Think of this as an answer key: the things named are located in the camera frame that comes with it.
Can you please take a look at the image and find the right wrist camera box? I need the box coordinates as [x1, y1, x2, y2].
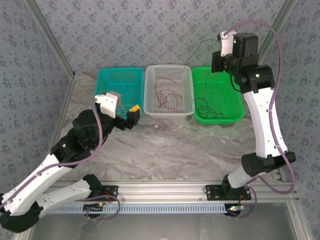
[216, 29, 238, 57]

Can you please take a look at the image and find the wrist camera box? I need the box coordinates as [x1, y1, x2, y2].
[94, 91, 123, 119]
[216, 29, 238, 57]

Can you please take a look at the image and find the grey metal panel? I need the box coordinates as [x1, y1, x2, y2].
[27, 213, 298, 240]

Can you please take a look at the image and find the white plastic basket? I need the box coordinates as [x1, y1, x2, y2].
[143, 64, 195, 120]

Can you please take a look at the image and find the thin dark purple wire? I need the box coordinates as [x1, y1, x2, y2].
[182, 38, 221, 111]

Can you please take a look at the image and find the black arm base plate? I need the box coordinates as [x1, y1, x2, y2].
[72, 185, 119, 202]
[205, 184, 252, 201]

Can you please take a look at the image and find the thin red wire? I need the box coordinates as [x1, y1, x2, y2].
[157, 88, 183, 111]
[154, 76, 178, 108]

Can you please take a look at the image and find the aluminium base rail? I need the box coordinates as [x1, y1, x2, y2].
[39, 181, 300, 202]

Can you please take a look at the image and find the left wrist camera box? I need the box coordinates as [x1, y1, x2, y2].
[94, 91, 123, 119]

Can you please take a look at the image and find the aluminium lower frame rail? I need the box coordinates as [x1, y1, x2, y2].
[13, 230, 35, 240]
[287, 202, 310, 240]

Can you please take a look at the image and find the green plastic basket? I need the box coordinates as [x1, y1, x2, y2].
[191, 66, 245, 125]

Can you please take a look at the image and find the aluminium frame post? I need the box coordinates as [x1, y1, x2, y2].
[257, 0, 298, 67]
[23, 0, 76, 79]

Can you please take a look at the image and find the small circuit board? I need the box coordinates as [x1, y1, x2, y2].
[226, 204, 245, 216]
[83, 202, 105, 213]

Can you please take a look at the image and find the teal plastic basket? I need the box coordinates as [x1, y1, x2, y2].
[94, 66, 145, 118]

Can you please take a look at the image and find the white slotted cable duct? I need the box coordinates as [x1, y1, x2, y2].
[46, 202, 227, 215]

